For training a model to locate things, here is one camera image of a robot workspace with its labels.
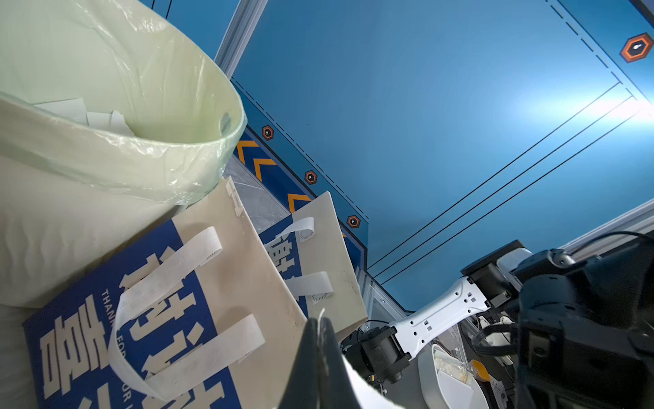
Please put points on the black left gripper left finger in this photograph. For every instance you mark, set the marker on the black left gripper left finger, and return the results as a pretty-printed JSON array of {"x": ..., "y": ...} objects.
[{"x": 303, "y": 387}]

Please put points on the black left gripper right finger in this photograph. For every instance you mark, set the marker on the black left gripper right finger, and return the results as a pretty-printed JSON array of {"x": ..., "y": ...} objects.
[{"x": 336, "y": 390}]

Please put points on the white receipt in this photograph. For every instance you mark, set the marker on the white receipt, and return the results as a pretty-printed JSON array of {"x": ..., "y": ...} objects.
[{"x": 366, "y": 395}]

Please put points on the blue white bag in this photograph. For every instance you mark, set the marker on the blue white bag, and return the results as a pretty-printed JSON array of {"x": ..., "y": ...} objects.
[
  {"x": 192, "y": 315},
  {"x": 309, "y": 252}
]

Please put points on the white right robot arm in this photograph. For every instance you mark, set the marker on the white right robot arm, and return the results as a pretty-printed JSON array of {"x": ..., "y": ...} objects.
[{"x": 580, "y": 332}]

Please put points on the pale green trash bin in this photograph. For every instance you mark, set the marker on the pale green trash bin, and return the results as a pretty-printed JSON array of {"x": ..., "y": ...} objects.
[{"x": 71, "y": 194}]

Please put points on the white paper scraps in bin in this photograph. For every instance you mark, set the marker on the white paper scraps in bin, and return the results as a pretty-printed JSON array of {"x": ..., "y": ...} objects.
[{"x": 76, "y": 110}]

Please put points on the aluminium corner post right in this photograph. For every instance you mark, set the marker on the aluminium corner post right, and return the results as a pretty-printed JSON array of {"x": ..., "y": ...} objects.
[{"x": 240, "y": 29}]

